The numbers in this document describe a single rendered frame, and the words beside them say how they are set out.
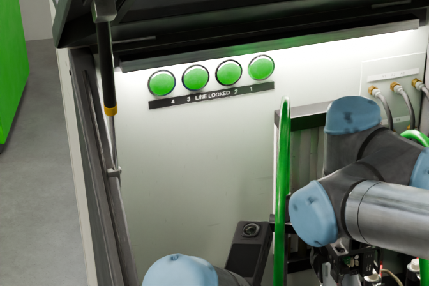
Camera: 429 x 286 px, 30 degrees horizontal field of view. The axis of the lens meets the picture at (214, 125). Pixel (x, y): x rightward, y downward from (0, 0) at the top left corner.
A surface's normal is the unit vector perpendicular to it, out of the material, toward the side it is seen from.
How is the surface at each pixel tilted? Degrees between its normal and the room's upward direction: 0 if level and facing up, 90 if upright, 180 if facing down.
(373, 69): 90
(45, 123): 1
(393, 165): 30
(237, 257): 18
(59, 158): 0
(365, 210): 64
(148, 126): 90
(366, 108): 1
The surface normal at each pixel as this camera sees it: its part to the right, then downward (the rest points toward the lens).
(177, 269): -0.40, -0.30
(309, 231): -0.80, 0.31
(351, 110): -0.03, -0.87
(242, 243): -0.28, -0.74
